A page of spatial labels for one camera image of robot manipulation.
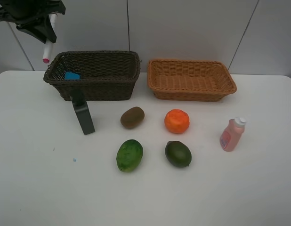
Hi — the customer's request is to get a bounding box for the light green mango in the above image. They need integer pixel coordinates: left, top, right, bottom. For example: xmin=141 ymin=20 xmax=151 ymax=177
xmin=116 ymin=139 xmax=143 ymax=172

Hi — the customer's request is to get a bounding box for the orange tangerine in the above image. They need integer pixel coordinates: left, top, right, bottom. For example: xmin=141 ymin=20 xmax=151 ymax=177
xmin=164 ymin=109 xmax=190 ymax=134

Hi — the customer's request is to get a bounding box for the white marker pink cap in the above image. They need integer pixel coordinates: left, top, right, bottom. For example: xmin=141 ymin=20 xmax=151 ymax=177
xmin=42 ymin=14 xmax=58 ymax=64

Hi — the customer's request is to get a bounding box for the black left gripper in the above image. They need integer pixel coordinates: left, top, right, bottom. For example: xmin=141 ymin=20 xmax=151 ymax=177
xmin=0 ymin=0 xmax=66 ymax=43

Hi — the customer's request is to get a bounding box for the dark green avocado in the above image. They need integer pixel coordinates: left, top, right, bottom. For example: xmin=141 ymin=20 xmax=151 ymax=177
xmin=165 ymin=141 xmax=192 ymax=168

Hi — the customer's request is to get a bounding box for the tan wicker basket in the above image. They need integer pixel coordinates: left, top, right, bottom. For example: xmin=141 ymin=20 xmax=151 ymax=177
xmin=147 ymin=59 xmax=237 ymax=102

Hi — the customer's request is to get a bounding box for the blue eraser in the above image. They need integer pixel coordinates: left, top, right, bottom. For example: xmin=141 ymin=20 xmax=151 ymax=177
xmin=64 ymin=72 xmax=81 ymax=80

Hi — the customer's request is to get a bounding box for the brown kiwi fruit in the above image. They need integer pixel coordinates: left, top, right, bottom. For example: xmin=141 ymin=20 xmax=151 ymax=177
xmin=120 ymin=106 xmax=145 ymax=129

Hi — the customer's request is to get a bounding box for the black rectangular bottle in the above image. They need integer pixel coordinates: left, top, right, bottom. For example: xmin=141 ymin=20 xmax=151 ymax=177
xmin=70 ymin=89 xmax=95 ymax=135

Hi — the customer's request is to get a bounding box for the pink bottle white cap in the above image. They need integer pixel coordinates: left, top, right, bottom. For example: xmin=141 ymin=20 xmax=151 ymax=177
xmin=219 ymin=117 xmax=246 ymax=152

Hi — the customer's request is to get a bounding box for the dark brown wicker basket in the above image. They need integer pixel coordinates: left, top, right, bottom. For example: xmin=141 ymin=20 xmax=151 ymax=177
xmin=43 ymin=50 xmax=140 ymax=101

